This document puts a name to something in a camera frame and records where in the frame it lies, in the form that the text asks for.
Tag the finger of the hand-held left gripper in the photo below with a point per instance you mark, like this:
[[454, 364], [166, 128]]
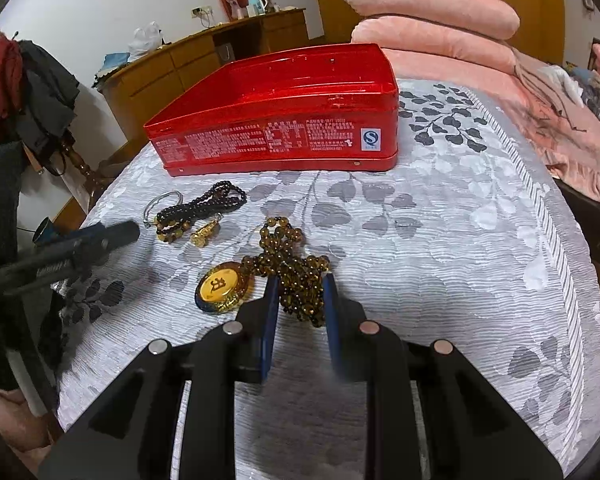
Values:
[[55, 266], [110, 234]]

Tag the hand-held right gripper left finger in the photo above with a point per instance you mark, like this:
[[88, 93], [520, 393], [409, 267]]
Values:
[[270, 320]]

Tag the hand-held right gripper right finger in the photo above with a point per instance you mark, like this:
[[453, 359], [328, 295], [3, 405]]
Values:
[[332, 325]]

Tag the silver bangle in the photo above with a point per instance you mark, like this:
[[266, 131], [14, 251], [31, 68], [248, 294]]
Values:
[[152, 205]]

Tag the gold pendant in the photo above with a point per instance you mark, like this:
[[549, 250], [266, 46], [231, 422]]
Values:
[[204, 236]]

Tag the red tin box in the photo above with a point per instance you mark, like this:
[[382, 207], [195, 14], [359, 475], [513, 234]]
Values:
[[280, 110]]

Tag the person's left forearm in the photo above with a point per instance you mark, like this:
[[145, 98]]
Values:
[[10, 420]]

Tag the wooden coat rack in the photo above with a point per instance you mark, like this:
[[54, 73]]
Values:
[[82, 165]]

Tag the grey leaf-pattern bedspread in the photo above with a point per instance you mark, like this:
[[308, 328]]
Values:
[[430, 260]]

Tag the dark coat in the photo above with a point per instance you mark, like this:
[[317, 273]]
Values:
[[47, 95]]

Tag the blue cloth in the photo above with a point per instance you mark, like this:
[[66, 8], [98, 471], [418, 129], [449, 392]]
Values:
[[111, 67]]

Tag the red scarf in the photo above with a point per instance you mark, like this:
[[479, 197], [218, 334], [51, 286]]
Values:
[[0, 85]]

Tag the wooden sideboard cabinet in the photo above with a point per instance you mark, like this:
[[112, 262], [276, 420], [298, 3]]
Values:
[[190, 62]]

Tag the white plastic bag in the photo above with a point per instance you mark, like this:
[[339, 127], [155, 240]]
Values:
[[145, 40]]

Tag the pink bedsheet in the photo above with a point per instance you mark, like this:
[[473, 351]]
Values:
[[555, 130]]

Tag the pink folded quilt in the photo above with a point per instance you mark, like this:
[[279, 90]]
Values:
[[430, 42], [430, 2]]

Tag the wooden door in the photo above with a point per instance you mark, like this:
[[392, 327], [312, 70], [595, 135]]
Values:
[[327, 0]]

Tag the beige cloth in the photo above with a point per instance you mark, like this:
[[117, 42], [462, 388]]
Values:
[[562, 80]]

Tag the wall power outlet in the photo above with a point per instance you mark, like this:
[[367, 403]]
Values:
[[201, 11]]

